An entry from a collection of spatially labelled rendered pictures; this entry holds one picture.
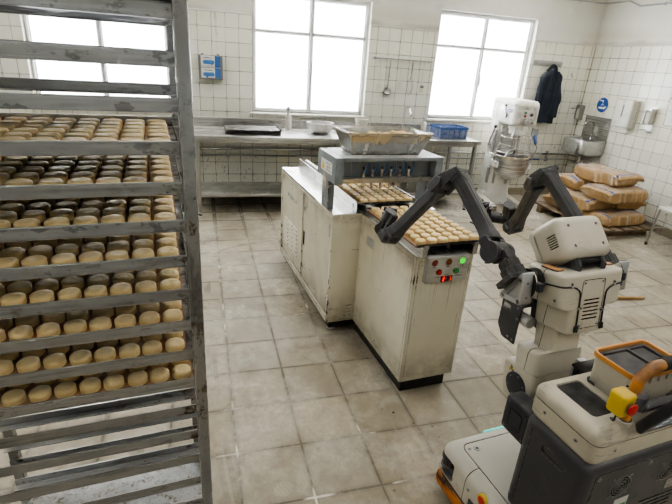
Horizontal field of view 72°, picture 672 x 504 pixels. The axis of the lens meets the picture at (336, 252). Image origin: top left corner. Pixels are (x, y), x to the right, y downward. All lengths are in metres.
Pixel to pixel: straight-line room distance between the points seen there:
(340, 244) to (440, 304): 0.76
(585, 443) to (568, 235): 0.64
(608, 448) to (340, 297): 1.92
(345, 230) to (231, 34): 3.50
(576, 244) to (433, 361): 1.26
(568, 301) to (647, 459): 0.51
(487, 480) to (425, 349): 0.85
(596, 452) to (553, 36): 6.40
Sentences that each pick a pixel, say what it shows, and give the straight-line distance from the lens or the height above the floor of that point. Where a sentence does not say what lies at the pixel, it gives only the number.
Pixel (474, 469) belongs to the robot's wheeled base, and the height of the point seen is 0.28.
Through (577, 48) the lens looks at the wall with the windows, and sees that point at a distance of 7.71.
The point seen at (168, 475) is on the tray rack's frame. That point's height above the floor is 0.15.
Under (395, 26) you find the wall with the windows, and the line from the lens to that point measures 6.31.
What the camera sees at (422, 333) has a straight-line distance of 2.56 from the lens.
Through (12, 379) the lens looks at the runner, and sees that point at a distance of 1.36.
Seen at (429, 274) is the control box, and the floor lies 0.75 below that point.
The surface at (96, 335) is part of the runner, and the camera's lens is 1.28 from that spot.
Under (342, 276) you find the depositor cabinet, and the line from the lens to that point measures 3.00.
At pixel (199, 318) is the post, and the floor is 1.08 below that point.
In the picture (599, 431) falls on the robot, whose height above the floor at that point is 0.81.
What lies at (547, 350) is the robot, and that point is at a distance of 1.88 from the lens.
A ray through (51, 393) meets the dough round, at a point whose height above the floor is 0.87.
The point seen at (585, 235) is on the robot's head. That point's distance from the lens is 1.77.
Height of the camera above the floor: 1.70
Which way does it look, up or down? 22 degrees down
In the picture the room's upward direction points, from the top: 4 degrees clockwise
